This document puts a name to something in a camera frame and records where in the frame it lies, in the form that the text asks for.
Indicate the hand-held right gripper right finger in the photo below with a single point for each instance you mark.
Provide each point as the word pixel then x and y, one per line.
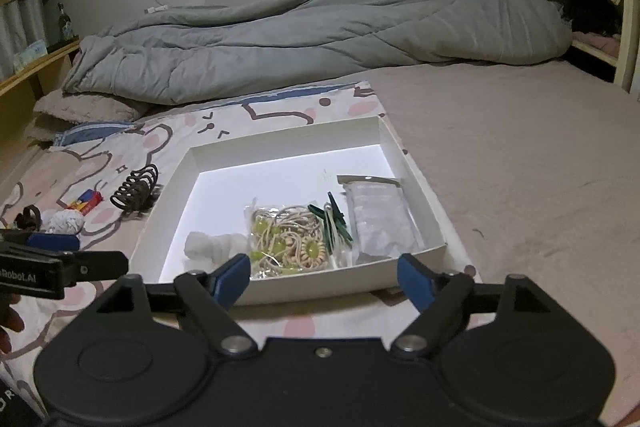
pixel 417 282

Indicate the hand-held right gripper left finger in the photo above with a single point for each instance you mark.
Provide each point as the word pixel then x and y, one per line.
pixel 232 279

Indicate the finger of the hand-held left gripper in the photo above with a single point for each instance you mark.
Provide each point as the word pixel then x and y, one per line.
pixel 55 241
pixel 97 266

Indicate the white knitted bundle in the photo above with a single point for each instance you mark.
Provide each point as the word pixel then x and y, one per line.
pixel 66 223

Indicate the yellow headlamp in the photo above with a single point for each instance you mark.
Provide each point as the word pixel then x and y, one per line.
pixel 29 217

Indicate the white gauze roll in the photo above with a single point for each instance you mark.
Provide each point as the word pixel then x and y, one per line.
pixel 215 247

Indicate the colourful card box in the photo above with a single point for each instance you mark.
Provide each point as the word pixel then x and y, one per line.
pixel 82 202

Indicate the clear plastic packet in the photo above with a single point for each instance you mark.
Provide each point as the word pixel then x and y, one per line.
pixel 380 217

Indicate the dark hair claw clip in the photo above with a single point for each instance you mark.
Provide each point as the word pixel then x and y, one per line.
pixel 135 189

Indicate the green hair clips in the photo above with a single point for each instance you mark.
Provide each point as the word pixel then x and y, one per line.
pixel 335 222

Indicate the white cardboard box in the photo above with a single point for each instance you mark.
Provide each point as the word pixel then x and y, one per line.
pixel 280 177

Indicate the person's left hand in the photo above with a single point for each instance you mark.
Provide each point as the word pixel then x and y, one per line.
pixel 10 322

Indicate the beige pillow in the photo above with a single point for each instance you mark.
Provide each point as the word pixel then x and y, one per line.
pixel 90 107

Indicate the printed cartoon blanket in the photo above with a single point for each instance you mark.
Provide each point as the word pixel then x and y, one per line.
pixel 160 137

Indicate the wooden bedside shelf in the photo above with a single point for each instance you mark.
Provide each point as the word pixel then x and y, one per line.
pixel 45 67

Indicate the tissue pack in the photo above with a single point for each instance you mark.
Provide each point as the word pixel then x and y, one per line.
pixel 30 54

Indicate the grey curtain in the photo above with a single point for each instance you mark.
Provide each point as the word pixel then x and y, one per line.
pixel 20 32

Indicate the green glass bottle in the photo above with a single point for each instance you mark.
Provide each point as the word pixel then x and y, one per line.
pixel 64 27

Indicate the grey duvet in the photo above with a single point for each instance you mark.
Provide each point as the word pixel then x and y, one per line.
pixel 300 37

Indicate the white charger plug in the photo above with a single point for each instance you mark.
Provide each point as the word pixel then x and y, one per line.
pixel 156 9

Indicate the folded pink cloth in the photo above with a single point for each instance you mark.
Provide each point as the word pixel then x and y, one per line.
pixel 597 43

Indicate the dark clothes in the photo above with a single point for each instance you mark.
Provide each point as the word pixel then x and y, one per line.
pixel 595 14

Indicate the wooden cubby shelf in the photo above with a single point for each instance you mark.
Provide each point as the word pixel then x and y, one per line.
pixel 625 7

